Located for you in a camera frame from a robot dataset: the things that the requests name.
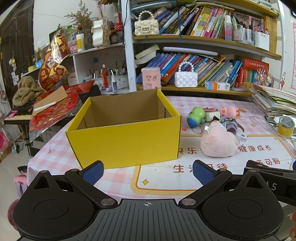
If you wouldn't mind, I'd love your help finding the pink plush toy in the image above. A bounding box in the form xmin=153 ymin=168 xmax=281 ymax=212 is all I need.
xmin=200 ymin=120 xmax=241 ymax=158

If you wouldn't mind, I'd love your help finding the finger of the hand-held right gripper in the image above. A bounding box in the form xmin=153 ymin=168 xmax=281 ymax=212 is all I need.
xmin=260 ymin=171 xmax=296 ymax=181
xmin=246 ymin=159 xmax=296 ymax=174

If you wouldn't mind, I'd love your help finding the cream wavy ornament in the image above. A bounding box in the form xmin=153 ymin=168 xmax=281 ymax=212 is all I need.
xmin=91 ymin=19 xmax=111 ymax=48

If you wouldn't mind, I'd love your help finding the stack of picture books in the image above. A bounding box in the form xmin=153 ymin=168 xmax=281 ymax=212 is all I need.
xmin=252 ymin=84 xmax=296 ymax=121

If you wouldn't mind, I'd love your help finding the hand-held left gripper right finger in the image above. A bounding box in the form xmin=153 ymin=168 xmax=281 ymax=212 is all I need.
xmin=179 ymin=159 xmax=267 ymax=208

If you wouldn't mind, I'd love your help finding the clear pen organizer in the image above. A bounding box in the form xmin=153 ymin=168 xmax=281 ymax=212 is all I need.
xmin=238 ymin=23 xmax=255 ymax=45

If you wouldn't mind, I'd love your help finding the green rubber toy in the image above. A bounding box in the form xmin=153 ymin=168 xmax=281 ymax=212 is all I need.
xmin=187 ymin=107 xmax=206 ymax=127

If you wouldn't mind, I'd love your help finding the red paper decoration sheet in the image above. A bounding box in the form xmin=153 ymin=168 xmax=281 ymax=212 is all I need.
xmin=29 ymin=80 xmax=95 ymax=139

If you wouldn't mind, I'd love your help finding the row of blue and red books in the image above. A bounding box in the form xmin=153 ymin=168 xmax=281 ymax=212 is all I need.
xmin=136 ymin=52 xmax=270 ymax=88

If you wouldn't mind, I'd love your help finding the white sponge block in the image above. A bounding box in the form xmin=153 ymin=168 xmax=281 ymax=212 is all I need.
xmin=205 ymin=112 xmax=221 ymax=122

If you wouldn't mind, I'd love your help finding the thick lying book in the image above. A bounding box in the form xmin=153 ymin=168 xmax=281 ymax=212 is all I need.
xmin=134 ymin=56 xmax=156 ymax=65
xmin=135 ymin=45 xmax=160 ymax=59

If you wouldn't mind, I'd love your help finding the wooden bookshelf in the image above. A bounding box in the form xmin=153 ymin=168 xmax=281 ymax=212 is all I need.
xmin=121 ymin=0 xmax=285 ymax=96

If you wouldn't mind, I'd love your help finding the pink checkered printed tablecloth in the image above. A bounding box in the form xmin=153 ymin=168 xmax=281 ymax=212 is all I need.
xmin=26 ymin=94 xmax=296 ymax=209

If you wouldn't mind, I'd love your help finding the white pen container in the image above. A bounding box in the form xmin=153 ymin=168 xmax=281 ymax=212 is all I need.
xmin=254 ymin=31 xmax=270 ymax=51

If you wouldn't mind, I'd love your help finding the row of colourful books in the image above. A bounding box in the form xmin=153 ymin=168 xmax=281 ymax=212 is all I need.
xmin=154 ymin=3 xmax=232 ymax=39

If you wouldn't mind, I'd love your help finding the orange blue white carton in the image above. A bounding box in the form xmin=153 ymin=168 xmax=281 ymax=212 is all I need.
xmin=205 ymin=80 xmax=230 ymax=91

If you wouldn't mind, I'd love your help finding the yellow cardboard box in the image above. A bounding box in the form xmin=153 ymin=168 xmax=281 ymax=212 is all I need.
xmin=65 ymin=88 xmax=181 ymax=169

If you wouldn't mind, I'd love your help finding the red gold figure decoration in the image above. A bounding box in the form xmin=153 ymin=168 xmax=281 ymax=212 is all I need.
xmin=38 ymin=24 xmax=70 ymax=92

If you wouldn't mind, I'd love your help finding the white brush holder tub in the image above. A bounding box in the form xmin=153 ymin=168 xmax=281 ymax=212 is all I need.
xmin=109 ymin=67 xmax=129 ymax=90

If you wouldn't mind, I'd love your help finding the white bottle yellow label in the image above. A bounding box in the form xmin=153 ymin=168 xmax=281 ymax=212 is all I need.
xmin=76 ymin=34 xmax=85 ymax=52

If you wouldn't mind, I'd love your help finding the dried flower bouquet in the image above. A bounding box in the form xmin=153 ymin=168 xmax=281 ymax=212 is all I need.
xmin=65 ymin=0 xmax=93 ymax=49

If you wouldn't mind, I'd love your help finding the small pink box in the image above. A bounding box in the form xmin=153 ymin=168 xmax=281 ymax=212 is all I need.
xmin=68 ymin=40 xmax=78 ymax=55

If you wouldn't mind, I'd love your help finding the white shelf unit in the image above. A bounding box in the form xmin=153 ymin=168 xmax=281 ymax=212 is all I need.
xmin=67 ymin=43 xmax=130 ymax=93

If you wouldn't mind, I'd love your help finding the brown cardboard sheet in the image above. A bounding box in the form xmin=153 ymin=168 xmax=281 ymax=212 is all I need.
xmin=32 ymin=86 xmax=68 ymax=115

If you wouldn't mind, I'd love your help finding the dark wooden door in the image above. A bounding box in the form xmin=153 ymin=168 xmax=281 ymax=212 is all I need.
xmin=0 ymin=14 xmax=35 ymax=102

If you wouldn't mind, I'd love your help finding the pink pig toy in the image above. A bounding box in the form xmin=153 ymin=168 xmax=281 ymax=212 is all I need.
xmin=218 ymin=105 xmax=243 ymax=117

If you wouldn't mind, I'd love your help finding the woven bamboo board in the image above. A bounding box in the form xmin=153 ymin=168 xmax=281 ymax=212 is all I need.
xmin=264 ymin=16 xmax=278 ymax=54

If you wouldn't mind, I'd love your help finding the white flat folder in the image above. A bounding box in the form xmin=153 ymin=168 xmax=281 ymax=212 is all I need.
xmin=162 ymin=46 xmax=218 ymax=57

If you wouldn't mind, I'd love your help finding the white paper strip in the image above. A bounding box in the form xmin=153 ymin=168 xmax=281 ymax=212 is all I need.
xmin=33 ymin=101 xmax=56 ymax=112

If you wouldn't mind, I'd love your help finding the sparkly pink ornament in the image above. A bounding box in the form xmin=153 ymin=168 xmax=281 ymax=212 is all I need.
xmin=254 ymin=67 xmax=275 ymax=88

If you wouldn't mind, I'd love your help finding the cream pearl handbag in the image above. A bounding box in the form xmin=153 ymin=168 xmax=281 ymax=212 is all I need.
xmin=134 ymin=10 xmax=159 ymax=36

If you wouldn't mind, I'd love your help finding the pink bag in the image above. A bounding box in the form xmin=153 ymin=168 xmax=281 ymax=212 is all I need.
xmin=0 ymin=131 xmax=11 ymax=152

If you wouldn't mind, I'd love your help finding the black electric piano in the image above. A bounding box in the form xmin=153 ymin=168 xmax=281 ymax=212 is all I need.
xmin=3 ymin=85 xmax=102 ymax=158

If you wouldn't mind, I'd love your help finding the white quilted pearl handbag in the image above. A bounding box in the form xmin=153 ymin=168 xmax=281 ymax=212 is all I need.
xmin=174 ymin=61 xmax=198 ymax=88

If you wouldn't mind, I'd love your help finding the brown fleece cloth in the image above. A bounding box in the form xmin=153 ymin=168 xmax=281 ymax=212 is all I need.
xmin=13 ymin=76 xmax=44 ymax=107

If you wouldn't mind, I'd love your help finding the pink cylinder container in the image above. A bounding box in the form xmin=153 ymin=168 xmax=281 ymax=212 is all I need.
xmin=141 ymin=67 xmax=162 ymax=91

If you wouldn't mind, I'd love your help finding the wide yellow tape roll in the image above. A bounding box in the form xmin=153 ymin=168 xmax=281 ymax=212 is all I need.
xmin=277 ymin=116 xmax=296 ymax=137

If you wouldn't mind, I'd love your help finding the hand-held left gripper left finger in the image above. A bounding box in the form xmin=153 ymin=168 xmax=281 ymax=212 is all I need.
xmin=30 ymin=160 xmax=117 ymax=209

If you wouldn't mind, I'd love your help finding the purple grey small object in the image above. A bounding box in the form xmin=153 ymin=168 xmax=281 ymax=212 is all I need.
xmin=222 ymin=119 xmax=238 ymax=134

